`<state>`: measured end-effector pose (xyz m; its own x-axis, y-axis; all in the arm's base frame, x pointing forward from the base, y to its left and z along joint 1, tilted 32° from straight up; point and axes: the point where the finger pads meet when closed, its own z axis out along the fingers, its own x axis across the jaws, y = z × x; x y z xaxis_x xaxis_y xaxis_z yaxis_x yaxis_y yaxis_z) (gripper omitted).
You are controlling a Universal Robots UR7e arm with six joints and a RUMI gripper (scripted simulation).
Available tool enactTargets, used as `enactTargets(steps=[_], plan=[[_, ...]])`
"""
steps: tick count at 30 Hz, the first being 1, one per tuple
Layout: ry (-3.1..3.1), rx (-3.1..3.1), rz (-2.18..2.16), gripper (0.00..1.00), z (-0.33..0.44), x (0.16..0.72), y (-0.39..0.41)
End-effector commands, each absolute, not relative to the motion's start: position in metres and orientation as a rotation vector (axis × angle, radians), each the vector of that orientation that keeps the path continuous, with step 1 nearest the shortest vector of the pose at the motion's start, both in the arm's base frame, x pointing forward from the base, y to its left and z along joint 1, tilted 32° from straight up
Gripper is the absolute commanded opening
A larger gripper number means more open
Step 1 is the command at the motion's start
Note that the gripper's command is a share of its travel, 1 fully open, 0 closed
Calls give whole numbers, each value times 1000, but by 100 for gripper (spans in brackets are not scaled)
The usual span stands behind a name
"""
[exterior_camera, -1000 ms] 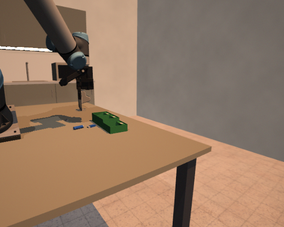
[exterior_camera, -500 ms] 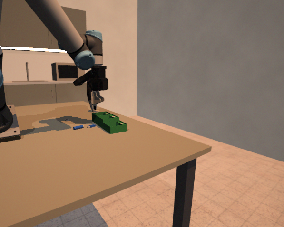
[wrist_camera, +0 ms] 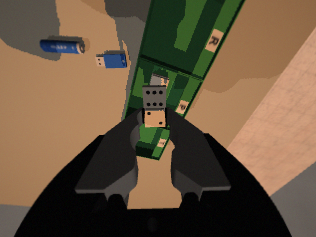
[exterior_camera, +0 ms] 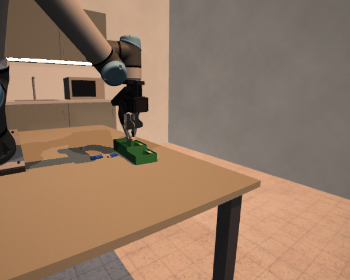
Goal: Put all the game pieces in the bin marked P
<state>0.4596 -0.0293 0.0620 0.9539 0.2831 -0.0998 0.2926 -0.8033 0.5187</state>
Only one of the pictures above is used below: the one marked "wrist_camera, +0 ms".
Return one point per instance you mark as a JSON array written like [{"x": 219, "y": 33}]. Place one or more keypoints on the green rack of three bins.
[{"x": 181, "y": 40}]

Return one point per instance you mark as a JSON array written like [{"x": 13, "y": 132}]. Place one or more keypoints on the blue usb stick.
[{"x": 112, "y": 61}]

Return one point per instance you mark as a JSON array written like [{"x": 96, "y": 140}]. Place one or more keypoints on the blue aa battery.
[{"x": 58, "y": 46}]

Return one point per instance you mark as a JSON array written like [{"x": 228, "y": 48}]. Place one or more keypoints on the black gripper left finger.
[{"x": 108, "y": 165}]

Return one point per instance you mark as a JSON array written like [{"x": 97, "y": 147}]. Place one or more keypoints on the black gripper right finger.
[{"x": 200, "y": 164}]

